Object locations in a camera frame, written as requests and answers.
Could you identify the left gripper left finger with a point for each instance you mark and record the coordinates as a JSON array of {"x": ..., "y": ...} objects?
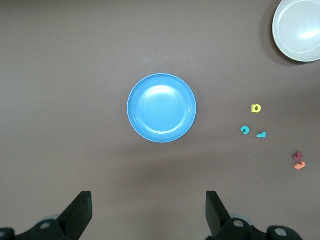
[{"x": 77, "y": 215}]

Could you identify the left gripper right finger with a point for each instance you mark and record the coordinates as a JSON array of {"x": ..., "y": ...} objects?
[{"x": 217, "y": 215}]

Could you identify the teal letter c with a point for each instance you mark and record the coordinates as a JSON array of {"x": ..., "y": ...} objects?
[{"x": 241, "y": 129}]

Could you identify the teal letter r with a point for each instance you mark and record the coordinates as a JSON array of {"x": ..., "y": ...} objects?
[{"x": 260, "y": 136}]

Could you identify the yellow letter a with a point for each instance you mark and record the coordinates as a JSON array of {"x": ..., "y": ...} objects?
[{"x": 253, "y": 108}]

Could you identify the orange letter t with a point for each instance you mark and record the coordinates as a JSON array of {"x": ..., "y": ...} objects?
[{"x": 299, "y": 166}]

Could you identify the dark red letter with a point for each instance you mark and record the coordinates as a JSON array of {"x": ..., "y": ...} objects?
[{"x": 296, "y": 157}]

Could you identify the blue plate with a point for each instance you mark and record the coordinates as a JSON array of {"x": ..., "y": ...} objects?
[{"x": 161, "y": 107}]

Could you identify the brown table cover sheet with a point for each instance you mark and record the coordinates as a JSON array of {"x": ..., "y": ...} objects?
[{"x": 75, "y": 75}]

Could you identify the beige plate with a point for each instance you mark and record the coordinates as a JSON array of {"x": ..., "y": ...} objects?
[{"x": 300, "y": 30}]

